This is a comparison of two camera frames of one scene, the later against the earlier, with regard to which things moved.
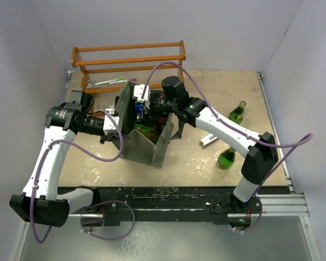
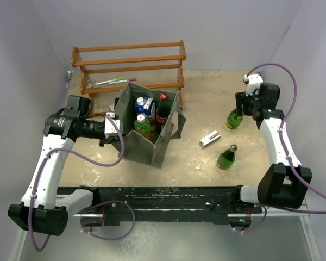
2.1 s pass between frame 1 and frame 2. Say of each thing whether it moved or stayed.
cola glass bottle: stayed
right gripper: moved
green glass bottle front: stayed
